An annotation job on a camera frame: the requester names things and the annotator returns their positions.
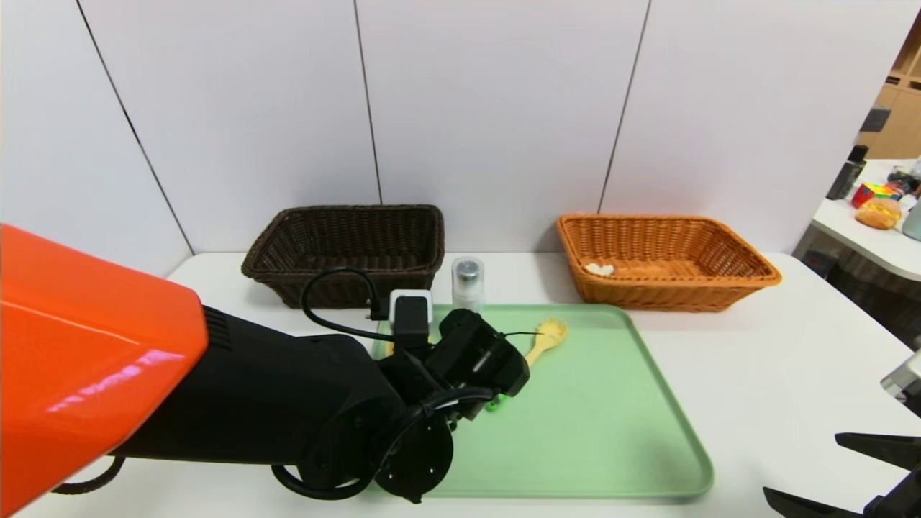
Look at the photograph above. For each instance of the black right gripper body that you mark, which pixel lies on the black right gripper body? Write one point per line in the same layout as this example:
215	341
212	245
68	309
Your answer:
908	495

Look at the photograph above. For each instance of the colourful toy cube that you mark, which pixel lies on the colourful toy cube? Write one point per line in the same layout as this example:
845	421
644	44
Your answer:
869	194

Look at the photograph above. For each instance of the orange wicker basket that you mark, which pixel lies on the orange wicker basket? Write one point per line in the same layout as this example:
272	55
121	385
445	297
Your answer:
669	295

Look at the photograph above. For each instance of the white side table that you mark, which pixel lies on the white side table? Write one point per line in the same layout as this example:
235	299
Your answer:
878	248

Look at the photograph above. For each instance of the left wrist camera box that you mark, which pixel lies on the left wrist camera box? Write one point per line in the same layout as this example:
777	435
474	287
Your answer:
411	320

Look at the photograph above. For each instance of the wooden shelf unit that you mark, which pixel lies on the wooden shelf unit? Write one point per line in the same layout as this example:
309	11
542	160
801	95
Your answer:
899	126

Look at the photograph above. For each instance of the clear spray bottle silver cap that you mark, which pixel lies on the clear spray bottle silver cap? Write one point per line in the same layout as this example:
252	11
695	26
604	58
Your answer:
468	284

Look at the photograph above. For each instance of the pale green cup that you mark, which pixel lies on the pale green cup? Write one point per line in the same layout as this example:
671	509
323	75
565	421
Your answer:
914	223

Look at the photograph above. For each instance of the dark glass jar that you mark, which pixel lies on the dark glass jar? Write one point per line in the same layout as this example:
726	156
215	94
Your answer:
903	178

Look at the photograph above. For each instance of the toy bread bun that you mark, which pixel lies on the toy bread bun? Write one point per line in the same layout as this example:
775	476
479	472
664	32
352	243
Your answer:
878	214

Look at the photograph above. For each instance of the toy cake slice with fruit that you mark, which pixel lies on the toy cake slice with fruit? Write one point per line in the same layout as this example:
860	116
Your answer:
599	270

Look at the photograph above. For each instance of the light green plastic tray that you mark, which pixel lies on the light green plastic tray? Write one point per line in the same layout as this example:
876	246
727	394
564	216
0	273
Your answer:
597	432

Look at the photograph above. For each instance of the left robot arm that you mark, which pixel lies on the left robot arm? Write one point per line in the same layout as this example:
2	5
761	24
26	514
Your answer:
252	388

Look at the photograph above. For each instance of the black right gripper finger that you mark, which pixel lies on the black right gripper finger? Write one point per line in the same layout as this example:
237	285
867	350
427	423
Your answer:
806	505
885	450

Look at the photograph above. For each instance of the black bottle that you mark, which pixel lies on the black bottle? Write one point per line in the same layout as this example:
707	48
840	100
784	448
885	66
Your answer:
847	176

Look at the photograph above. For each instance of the dark brown wicker basket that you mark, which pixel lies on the dark brown wicker basket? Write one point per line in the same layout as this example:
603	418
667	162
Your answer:
345	237

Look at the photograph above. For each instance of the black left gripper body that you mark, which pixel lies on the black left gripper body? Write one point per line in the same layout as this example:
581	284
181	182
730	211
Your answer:
478	360

